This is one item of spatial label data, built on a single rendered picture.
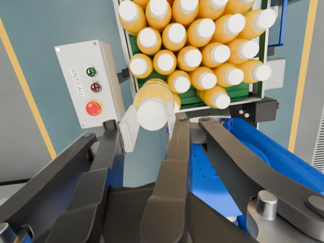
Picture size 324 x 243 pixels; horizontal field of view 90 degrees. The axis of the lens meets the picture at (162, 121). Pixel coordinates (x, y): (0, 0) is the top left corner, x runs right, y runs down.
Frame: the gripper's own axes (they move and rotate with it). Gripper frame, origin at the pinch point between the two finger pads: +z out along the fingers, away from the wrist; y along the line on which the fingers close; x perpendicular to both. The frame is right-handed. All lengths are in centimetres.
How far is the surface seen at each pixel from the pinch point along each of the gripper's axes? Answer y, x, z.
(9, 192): -162, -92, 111
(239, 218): 25, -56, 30
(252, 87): 34, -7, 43
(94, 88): -14.1, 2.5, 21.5
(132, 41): -5.9, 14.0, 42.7
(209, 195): 8.4, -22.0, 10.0
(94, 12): -43, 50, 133
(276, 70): 46, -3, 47
